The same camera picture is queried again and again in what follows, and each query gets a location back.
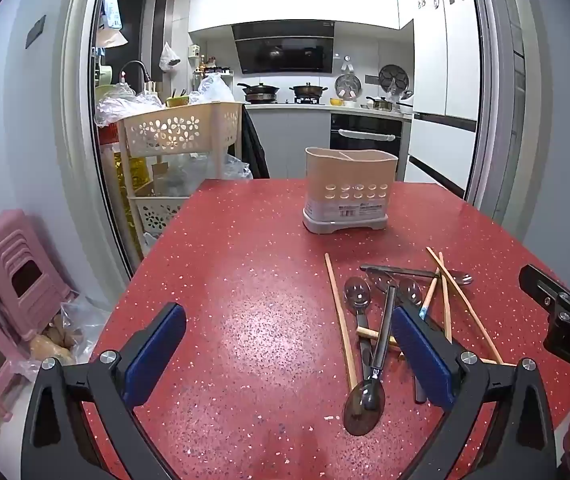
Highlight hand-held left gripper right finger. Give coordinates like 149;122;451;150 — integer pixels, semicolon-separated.
391;305;558;480

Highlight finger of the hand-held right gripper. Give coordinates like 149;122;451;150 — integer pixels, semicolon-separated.
518;264;570;313

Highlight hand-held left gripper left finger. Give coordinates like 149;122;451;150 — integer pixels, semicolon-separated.
21;302;187;480

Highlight wooden chopstick blue floral end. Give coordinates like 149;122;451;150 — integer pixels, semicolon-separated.
419;280;440;321

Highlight plain wooden chopstick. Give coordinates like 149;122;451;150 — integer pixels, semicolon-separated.
438;251;453;345
324;253;359;392

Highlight crossed wooden chopsticks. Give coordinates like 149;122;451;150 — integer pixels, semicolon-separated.
425;246;504;365

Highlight beige utensil holder grey base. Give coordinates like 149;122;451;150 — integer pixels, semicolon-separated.
302;146;399;236

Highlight metal slotted spoon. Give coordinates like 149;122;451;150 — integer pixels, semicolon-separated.
360;264;441;295

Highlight clear bag of ginger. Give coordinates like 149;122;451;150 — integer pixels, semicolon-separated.
15;295;110;381

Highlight yellow cooking oil bottle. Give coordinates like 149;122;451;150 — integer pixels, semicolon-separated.
102;152;148;261

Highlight black built-in oven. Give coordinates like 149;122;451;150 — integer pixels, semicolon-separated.
330;112;403;181

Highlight beige flower-pattern storage cart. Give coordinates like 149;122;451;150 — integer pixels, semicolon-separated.
117;101;243;261

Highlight small metal saucepan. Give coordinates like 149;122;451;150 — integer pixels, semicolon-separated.
365;94;396;112

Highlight crumpled clear plastic bag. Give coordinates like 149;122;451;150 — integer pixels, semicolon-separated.
94;91;163;128

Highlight grey base cabinets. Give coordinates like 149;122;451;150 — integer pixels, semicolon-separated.
242;105;333;181

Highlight white refrigerator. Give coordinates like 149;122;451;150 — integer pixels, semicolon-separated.
397;0;481;198

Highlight round divided black pan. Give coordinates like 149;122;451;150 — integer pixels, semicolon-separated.
379;64;411;90

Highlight large clear plastic bag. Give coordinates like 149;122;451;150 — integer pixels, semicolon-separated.
197;72;236;106

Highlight black wok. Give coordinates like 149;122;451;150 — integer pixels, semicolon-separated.
237;82;282;103

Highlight pale green plastic basin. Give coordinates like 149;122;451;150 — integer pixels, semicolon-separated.
94;57;114;100

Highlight round metal steamer rack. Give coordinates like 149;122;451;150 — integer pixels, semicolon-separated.
335;74;362;98

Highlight black kitchen faucet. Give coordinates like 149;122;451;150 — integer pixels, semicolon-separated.
117;60;151;96

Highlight lidded cooking pot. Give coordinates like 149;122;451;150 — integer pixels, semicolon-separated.
289;81;329;103

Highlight spice rack with bottles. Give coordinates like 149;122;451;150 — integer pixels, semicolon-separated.
192;55;238;91

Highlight white hanging plastic bag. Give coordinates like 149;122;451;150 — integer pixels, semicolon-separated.
159;41;183;72

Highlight black range hood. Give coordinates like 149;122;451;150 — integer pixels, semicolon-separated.
231;22;336;76

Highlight blue and white packet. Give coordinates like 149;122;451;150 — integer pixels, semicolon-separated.
100;0;123;31

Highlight dark wall switch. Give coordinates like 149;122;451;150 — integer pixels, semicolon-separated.
26;16;46;50

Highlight white wall cabinets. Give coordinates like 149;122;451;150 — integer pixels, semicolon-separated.
187;0;401;33

